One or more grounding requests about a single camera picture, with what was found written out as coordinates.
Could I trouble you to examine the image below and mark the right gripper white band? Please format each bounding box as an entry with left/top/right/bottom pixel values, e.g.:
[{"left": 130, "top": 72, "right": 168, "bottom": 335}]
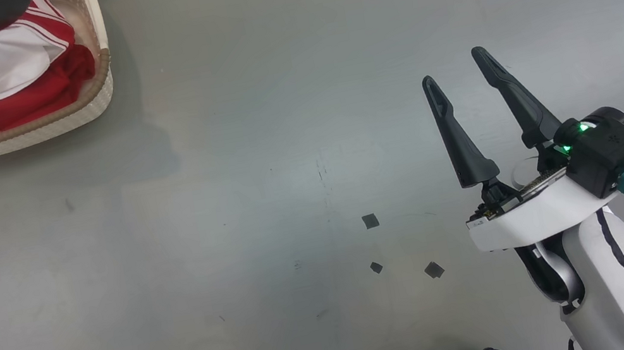
[{"left": 417, "top": 27, "right": 624, "bottom": 260}]

